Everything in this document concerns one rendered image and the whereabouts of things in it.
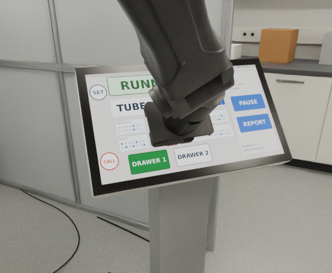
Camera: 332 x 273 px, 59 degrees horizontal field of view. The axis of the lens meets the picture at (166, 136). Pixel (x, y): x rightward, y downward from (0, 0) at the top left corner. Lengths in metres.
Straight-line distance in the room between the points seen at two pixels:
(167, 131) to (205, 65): 0.21
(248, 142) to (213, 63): 0.55
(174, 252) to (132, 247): 0.97
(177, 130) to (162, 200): 0.43
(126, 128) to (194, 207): 0.34
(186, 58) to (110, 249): 1.76
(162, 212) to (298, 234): 1.43
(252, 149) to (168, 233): 0.36
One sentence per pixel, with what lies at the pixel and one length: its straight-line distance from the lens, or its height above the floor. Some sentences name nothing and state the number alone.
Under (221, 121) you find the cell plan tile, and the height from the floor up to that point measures 1.06.
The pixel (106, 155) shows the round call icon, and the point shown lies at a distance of 0.67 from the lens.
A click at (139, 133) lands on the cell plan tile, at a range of 0.69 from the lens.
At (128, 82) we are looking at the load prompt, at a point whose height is 1.16.
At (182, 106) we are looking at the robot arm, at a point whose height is 1.23.
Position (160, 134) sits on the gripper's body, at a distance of 0.44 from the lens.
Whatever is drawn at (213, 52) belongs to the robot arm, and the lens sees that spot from 0.24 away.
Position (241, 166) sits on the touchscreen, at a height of 0.97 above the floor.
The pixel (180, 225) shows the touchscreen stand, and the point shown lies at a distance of 0.92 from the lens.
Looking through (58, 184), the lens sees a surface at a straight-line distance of 2.33.
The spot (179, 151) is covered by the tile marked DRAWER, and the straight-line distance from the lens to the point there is 0.70.
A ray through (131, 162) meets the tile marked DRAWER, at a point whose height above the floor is 1.01.
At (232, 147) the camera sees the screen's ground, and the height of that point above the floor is 1.01.
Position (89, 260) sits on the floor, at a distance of 1.89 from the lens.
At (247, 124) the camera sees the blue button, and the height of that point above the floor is 1.05.
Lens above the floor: 1.32
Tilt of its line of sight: 23 degrees down
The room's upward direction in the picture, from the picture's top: straight up
